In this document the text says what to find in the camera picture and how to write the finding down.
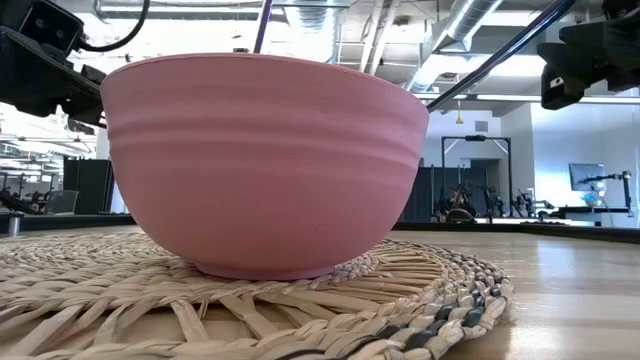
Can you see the purple straw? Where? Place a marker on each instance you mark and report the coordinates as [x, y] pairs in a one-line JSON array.
[[262, 27]]

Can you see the pink bowl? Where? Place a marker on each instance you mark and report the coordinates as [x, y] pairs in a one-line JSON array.
[[265, 165]]

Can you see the long ceiling light bar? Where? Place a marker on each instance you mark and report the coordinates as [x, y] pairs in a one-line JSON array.
[[510, 97]]

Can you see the black partition panel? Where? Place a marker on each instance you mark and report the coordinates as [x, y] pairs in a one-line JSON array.
[[85, 185]]

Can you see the grey bin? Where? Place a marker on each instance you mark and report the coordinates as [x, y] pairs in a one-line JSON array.
[[62, 202]]

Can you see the round woven straw placemat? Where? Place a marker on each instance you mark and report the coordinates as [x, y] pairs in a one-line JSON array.
[[100, 295]]

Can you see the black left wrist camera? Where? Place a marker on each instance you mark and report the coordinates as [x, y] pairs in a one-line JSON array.
[[50, 25]]

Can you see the wall monitor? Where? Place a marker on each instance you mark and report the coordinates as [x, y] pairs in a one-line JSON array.
[[587, 176]]

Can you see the silver slanted ventilation duct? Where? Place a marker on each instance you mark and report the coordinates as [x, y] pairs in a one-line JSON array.
[[470, 20]]

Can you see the black rectangular rig frame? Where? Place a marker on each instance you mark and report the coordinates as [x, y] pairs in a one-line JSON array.
[[475, 138]]

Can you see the small metal post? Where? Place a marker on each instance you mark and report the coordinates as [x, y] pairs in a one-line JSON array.
[[14, 225]]

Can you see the silver ribbed ventilation duct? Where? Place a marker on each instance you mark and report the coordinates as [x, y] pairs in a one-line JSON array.
[[315, 20]]

